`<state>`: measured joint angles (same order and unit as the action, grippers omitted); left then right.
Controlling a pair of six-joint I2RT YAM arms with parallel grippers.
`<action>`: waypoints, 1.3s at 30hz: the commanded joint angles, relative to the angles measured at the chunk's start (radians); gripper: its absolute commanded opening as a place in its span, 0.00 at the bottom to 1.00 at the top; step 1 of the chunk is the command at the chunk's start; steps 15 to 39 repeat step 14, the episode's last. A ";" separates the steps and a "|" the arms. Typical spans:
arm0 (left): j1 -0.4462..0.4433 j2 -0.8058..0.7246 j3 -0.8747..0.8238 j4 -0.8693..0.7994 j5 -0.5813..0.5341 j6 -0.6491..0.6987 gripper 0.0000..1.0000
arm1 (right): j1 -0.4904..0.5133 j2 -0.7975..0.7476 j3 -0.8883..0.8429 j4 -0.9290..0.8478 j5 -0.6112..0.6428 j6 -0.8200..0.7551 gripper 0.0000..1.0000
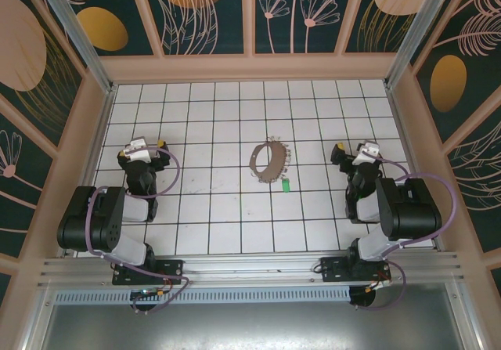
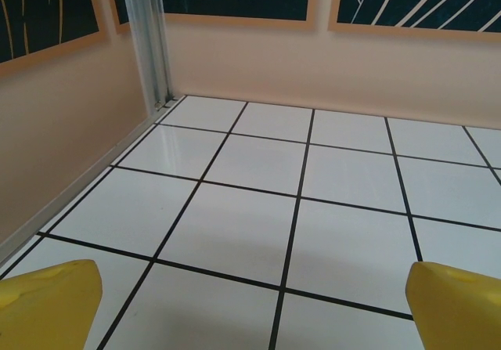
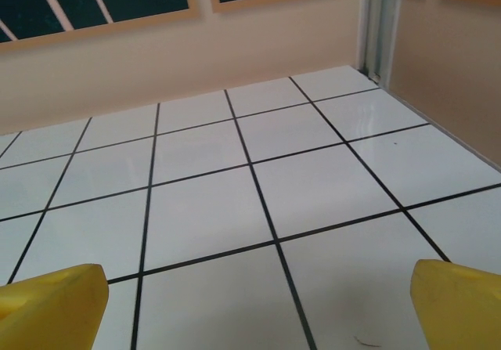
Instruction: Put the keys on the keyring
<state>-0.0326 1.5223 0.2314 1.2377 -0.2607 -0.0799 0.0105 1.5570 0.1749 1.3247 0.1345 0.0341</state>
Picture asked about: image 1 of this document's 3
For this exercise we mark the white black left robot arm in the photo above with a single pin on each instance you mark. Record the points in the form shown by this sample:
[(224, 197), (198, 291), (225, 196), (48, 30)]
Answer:
[(90, 224)]

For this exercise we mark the small green circuit board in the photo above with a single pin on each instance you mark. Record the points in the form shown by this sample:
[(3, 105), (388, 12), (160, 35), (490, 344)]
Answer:
[(148, 292)]

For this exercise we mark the green key tag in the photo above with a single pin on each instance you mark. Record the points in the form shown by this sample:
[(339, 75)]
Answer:
[(286, 185)]

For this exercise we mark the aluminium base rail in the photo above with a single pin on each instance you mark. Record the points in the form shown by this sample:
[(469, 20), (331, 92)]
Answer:
[(254, 271)]

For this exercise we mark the grey metal sheet panel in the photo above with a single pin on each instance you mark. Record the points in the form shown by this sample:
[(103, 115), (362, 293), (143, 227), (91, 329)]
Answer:
[(254, 326)]

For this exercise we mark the aluminium frame post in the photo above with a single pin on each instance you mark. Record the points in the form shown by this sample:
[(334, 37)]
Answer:
[(422, 25), (78, 37)]

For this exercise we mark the aluminium side rail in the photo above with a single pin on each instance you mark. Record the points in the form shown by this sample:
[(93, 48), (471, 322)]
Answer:
[(98, 150), (415, 170)]

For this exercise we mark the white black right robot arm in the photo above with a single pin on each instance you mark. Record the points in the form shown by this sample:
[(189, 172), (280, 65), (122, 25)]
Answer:
[(411, 209)]

